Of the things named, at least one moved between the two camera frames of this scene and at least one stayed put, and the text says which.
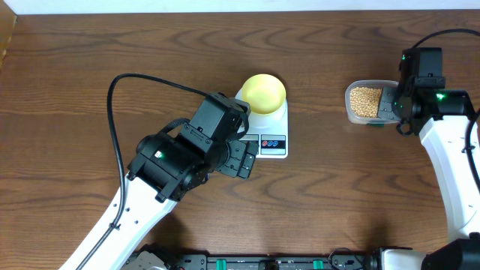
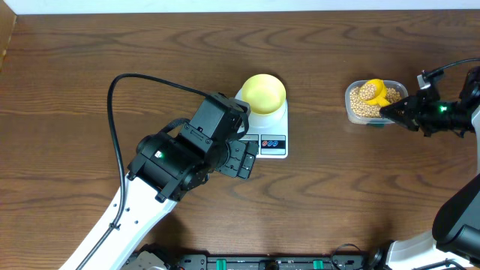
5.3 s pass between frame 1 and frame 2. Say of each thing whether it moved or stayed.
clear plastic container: stayed
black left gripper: stayed
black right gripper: moved
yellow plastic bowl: stayed
